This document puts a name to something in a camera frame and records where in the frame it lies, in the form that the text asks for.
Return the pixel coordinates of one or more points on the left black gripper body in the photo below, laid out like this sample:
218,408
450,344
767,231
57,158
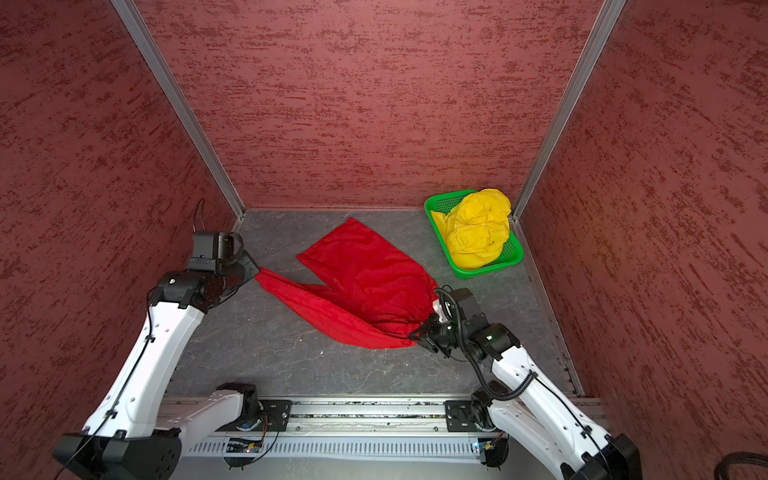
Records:
238,271

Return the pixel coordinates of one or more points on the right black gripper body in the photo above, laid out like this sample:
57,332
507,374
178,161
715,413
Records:
440,335

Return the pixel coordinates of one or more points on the red shorts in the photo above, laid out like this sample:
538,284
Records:
370,295

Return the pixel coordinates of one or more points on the green plastic basket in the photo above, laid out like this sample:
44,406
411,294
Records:
512,251

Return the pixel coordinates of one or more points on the yellow shorts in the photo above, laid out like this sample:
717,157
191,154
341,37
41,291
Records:
475,230

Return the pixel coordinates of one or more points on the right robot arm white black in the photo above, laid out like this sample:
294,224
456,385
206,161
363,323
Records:
517,399

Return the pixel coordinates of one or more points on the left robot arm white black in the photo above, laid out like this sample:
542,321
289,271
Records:
122,438

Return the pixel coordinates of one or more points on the right small circuit board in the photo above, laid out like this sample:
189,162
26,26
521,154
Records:
493,453

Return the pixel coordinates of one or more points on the small circuit board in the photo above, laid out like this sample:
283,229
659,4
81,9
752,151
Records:
493,453
244,446

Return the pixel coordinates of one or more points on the left small circuit board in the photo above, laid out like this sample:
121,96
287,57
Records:
244,446

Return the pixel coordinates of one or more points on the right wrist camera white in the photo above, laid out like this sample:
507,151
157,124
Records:
440,312

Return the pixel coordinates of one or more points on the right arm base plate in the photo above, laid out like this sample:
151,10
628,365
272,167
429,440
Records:
460,416

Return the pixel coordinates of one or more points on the left aluminium corner post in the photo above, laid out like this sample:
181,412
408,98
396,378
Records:
136,27

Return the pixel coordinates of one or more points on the aluminium corner post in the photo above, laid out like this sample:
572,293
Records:
603,26
136,27

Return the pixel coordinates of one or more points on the aluminium mounting rail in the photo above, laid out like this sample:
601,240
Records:
372,415

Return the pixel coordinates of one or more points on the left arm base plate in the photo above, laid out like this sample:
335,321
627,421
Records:
273,415

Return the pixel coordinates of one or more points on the slotted cable duct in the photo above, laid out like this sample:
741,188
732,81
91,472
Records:
427,448

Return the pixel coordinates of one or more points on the right aluminium corner post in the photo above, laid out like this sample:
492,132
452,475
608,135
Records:
603,26

